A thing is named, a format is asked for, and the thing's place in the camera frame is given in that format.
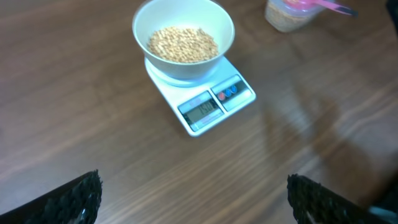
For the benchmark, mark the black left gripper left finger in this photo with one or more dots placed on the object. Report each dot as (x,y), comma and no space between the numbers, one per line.
(77,201)

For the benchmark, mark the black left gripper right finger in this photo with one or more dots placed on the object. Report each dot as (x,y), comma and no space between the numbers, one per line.
(313,203)

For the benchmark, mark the pink plastic measuring scoop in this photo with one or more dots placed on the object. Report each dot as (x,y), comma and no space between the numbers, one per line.
(307,4)

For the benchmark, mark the white digital kitchen scale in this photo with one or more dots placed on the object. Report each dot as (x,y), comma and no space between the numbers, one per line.
(202,103)

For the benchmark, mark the soybeans in white bowl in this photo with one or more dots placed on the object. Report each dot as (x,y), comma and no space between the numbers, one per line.
(183,45)

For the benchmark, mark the white bowl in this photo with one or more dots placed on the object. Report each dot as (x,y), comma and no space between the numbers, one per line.
(207,15)

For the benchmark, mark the pile of soybeans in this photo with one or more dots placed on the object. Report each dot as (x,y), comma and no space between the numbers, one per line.
(283,21)

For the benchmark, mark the clear plastic bean container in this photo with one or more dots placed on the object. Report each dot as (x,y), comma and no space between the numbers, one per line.
(296,12)

